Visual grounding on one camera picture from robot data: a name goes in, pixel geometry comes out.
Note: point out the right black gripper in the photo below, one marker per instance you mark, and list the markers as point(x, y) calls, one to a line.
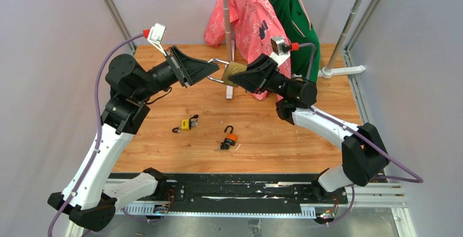
point(259, 75)

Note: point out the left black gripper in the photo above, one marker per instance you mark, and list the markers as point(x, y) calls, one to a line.
point(193, 69)

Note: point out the brass padlock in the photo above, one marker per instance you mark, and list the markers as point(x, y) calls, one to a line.
point(231, 68)

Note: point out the orange padlock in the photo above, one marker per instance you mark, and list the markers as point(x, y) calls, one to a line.
point(230, 136)

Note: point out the black orange-lock keys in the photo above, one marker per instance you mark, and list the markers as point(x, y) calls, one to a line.
point(223, 146)

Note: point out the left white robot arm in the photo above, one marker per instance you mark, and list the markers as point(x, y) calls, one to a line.
point(85, 200)

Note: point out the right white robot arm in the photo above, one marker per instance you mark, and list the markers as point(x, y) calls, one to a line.
point(362, 148)

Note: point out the yellow-lock keys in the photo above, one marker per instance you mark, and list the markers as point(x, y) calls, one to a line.
point(193, 121)

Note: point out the pink patterned jacket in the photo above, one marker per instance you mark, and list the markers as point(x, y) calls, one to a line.
point(254, 22)

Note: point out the yellow padlock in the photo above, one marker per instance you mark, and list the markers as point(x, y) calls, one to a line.
point(184, 126)

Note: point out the green shirt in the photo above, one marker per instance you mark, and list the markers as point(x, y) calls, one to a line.
point(298, 28)

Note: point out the white clothes rack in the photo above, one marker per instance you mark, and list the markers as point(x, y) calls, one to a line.
point(326, 72)

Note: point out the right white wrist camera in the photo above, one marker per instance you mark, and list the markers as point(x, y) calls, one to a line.
point(280, 50)

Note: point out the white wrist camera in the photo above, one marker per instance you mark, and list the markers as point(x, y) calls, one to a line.
point(155, 37)
point(280, 50)

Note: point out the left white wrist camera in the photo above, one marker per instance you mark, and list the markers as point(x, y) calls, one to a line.
point(155, 37)

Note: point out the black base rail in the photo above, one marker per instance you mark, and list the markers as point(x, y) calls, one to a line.
point(247, 196)

